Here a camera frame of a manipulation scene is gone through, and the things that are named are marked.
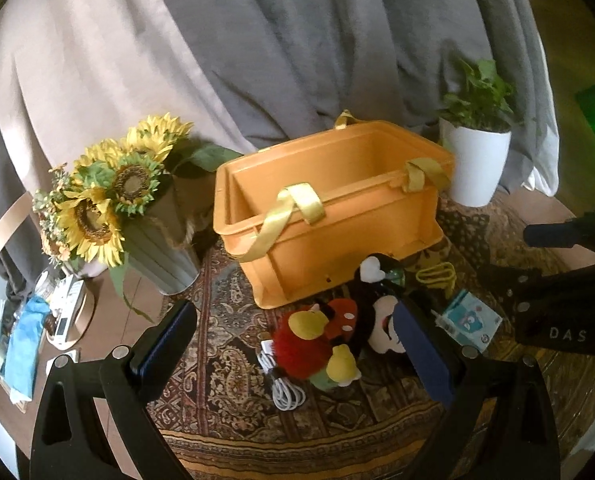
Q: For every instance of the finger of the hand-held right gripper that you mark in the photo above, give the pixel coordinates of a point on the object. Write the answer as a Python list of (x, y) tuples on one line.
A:
[(515, 280), (577, 232)]

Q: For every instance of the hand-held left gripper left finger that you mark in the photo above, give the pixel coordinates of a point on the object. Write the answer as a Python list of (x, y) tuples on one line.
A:
[(165, 345)]

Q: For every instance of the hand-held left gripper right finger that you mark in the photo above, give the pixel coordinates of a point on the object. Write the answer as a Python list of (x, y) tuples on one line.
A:
[(425, 360)]

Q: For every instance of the black mouse plush toy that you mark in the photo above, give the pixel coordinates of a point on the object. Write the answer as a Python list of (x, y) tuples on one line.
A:
[(385, 325)]

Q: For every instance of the blue white tissue packet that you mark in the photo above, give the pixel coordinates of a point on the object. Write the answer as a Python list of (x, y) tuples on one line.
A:
[(470, 322)]

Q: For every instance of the red fluffy plush toy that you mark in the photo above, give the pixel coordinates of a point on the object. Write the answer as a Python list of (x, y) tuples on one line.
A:
[(297, 357)]

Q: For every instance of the orange plastic crate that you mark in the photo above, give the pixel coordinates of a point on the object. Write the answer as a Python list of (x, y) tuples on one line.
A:
[(327, 240)]

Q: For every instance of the white curtain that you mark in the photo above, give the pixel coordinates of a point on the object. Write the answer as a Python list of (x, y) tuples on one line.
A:
[(545, 160)]

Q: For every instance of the round wooden tray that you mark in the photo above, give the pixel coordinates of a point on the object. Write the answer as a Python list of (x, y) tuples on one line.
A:
[(85, 315)]

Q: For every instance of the grey-green ribbed vase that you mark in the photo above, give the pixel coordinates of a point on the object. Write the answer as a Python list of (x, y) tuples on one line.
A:
[(167, 255)]

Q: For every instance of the patterned rug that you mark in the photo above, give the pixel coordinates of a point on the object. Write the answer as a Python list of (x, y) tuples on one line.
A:
[(227, 410)]

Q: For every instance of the white device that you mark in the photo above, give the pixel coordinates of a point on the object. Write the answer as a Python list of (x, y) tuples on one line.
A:
[(67, 305)]

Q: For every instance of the white plant pot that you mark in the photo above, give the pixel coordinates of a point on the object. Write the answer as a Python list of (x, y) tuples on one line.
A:
[(475, 170)]

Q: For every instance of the clear jar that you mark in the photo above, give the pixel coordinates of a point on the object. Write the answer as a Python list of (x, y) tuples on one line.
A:
[(45, 282)]

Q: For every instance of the blue cloth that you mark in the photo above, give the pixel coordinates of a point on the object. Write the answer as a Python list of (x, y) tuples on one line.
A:
[(25, 345)]

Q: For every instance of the artificial sunflower bouquet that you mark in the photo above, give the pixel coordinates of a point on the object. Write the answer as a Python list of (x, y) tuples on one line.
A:
[(97, 200)]

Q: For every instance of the green leafy plant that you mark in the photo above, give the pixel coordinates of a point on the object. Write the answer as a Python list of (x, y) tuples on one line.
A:
[(477, 100)]

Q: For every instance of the wooden chair back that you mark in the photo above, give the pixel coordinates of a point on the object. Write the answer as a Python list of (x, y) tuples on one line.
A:
[(5, 230)]

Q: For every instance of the narrow grey curtain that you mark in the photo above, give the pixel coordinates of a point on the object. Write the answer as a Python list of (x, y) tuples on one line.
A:
[(2, 180)]

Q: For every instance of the beige curtain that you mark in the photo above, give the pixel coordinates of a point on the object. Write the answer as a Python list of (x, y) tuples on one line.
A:
[(92, 85)]

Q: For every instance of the wide grey curtain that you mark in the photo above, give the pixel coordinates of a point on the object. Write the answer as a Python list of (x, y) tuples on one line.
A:
[(327, 35)]

